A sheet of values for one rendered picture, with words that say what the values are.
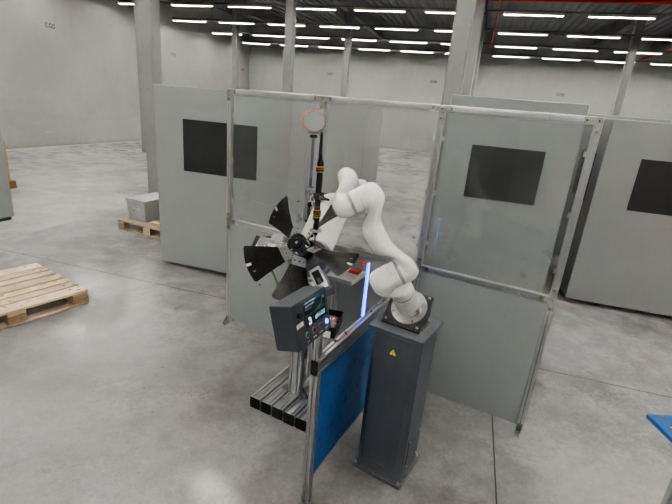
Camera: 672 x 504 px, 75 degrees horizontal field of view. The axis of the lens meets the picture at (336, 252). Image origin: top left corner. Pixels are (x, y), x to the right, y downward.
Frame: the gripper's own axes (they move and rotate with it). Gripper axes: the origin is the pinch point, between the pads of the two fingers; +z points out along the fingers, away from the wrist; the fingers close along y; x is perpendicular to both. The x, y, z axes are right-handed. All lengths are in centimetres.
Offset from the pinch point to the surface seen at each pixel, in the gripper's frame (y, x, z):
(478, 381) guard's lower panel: 70, -123, -98
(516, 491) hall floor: 16, -150, -135
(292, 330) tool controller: -83, -34, -41
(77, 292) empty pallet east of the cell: 11, -138, 258
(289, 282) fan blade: -18, -48, 4
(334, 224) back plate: 34.3, -24.8, 6.3
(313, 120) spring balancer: 55, 37, 40
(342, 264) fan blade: -4.5, -34.7, -21.1
